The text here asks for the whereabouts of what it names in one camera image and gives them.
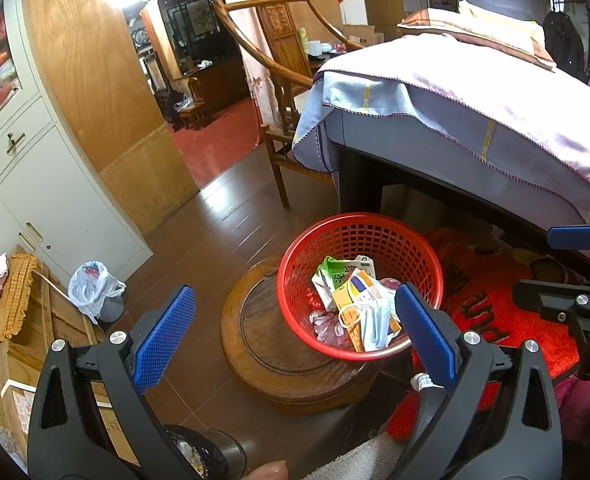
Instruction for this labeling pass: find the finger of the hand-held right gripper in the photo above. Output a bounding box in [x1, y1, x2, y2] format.
[516, 279, 590, 356]
[546, 208, 590, 252]

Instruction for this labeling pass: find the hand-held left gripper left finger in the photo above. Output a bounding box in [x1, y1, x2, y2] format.
[27, 285, 200, 480]

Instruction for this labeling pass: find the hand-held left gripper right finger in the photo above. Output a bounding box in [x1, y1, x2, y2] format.
[390, 281, 563, 480]

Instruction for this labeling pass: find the blue face mask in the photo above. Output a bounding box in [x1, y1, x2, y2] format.
[339, 295, 400, 352]

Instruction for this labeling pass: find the clear plastic bag with red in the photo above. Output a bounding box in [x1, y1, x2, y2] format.
[309, 310, 350, 347]

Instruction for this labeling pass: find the red plastic mesh basket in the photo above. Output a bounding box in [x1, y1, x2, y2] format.
[276, 212, 444, 362]

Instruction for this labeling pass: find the person's left hand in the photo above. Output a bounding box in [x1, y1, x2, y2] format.
[246, 460, 289, 480]

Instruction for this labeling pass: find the red floor mat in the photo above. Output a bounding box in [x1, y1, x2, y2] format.
[387, 227, 590, 441]

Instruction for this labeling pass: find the white plastic bag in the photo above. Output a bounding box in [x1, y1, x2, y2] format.
[68, 260, 127, 325]

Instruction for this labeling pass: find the round wooden stool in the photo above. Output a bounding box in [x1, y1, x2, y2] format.
[220, 256, 380, 406]

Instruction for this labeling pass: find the dark round container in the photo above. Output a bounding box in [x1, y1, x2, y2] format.
[165, 424, 248, 480]

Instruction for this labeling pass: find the wooden crate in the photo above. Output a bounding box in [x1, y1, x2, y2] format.
[0, 255, 140, 466]

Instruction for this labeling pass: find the white towel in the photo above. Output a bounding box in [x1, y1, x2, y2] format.
[302, 432, 406, 480]

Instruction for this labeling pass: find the yellow fringed cloth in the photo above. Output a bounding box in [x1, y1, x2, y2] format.
[0, 254, 40, 366]

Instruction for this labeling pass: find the white cabinet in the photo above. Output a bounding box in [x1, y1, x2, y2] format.
[0, 0, 154, 301]

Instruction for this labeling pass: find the black table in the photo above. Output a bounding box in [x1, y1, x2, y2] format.
[335, 110, 590, 281]

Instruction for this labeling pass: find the purple bed sheet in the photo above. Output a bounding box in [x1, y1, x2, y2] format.
[292, 32, 590, 223]

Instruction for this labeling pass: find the black hanging coat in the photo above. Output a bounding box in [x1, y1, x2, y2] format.
[542, 10, 588, 83]

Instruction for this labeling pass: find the small wooden chair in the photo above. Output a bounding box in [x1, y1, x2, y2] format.
[177, 76, 208, 131]

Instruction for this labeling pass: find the dark wooden display cabinet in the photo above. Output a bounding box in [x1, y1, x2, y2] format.
[157, 0, 250, 111]

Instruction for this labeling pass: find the brown patterned pillow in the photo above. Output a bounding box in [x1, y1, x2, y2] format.
[397, 7, 558, 73]

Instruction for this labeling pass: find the cardboard box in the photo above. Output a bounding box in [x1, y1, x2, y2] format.
[342, 24, 384, 48]

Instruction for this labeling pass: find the curved wooden chair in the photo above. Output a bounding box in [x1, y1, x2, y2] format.
[212, 0, 366, 210]

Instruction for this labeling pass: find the grey strap with white label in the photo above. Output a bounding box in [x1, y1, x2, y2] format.
[411, 372, 448, 456]

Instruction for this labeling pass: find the wide wooden wall panel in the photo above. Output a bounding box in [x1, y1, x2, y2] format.
[25, 0, 200, 236]

